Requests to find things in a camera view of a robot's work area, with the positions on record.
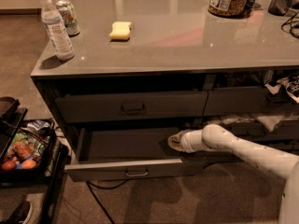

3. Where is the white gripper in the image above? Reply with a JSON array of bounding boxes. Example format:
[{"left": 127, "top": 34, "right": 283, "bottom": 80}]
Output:
[{"left": 167, "top": 130, "right": 203, "bottom": 153}]

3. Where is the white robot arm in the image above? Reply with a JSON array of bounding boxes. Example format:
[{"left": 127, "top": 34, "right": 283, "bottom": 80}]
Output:
[{"left": 167, "top": 124, "right": 299, "bottom": 224}]

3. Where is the grey drawer cabinet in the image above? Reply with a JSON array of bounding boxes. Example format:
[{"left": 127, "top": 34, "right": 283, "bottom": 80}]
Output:
[{"left": 30, "top": 0, "right": 299, "bottom": 174}]

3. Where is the patterned bag in drawer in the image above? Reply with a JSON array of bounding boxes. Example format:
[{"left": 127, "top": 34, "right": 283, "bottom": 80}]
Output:
[{"left": 265, "top": 74, "right": 299, "bottom": 104}]

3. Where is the yellow sponge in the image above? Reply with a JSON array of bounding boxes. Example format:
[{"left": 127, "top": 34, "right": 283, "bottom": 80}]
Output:
[{"left": 109, "top": 21, "right": 132, "bottom": 40}]

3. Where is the orange fruit in tray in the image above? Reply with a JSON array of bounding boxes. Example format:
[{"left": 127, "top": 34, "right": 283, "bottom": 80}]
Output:
[{"left": 21, "top": 159, "right": 36, "bottom": 170}]

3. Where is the black tray of snacks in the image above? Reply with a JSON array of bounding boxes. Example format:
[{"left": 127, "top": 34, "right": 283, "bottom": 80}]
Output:
[{"left": 0, "top": 119, "right": 56, "bottom": 183}]

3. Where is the orange snack can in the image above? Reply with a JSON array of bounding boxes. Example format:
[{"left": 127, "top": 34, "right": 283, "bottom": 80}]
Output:
[{"left": 13, "top": 141, "right": 32, "bottom": 160}]

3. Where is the clear plastic water bottle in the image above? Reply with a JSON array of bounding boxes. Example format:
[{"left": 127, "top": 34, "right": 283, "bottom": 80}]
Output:
[{"left": 39, "top": 0, "right": 75, "bottom": 61}]

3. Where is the red apple in tray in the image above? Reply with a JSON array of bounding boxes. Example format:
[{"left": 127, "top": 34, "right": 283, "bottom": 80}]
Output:
[{"left": 1, "top": 160, "right": 17, "bottom": 171}]

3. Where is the green soda can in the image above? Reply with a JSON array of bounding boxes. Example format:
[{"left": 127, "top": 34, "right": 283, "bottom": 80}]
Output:
[{"left": 56, "top": 0, "right": 80, "bottom": 36}]

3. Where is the dark kettle appliance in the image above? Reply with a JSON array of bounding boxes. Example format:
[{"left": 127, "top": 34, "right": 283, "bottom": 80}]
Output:
[{"left": 268, "top": 0, "right": 299, "bottom": 16}]

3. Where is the black floor cable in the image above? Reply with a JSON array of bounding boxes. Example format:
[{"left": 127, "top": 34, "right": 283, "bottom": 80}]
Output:
[{"left": 85, "top": 180, "right": 129, "bottom": 224}]

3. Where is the black countertop cable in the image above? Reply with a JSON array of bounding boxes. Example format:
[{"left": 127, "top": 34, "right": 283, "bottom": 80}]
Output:
[{"left": 280, "top": 11, "right": 299, "bottom": 39}]

